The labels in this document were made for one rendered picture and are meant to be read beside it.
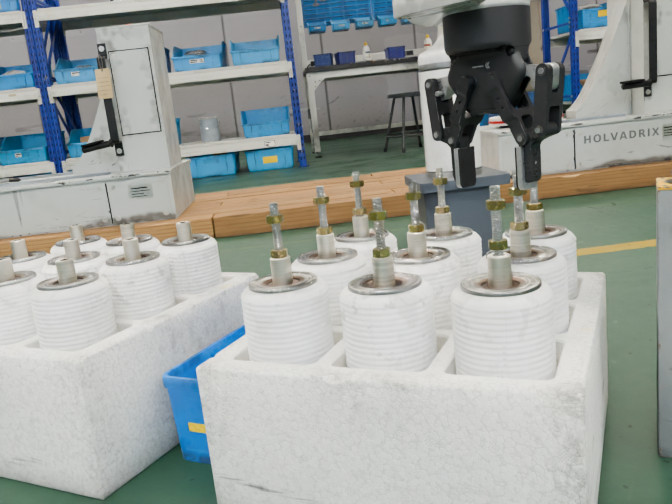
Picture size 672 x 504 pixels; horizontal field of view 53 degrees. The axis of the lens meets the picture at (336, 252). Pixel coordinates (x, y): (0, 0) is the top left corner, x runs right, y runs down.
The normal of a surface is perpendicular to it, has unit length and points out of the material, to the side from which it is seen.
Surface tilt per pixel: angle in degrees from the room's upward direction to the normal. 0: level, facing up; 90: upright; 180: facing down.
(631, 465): 0
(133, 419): 90
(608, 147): 90
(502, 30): 90
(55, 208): 90
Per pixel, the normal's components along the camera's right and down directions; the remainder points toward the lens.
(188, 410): -0.42, 0.27
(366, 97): 0.07, 0.21
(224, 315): 0.89, 0.00
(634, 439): -0.11, -0.97
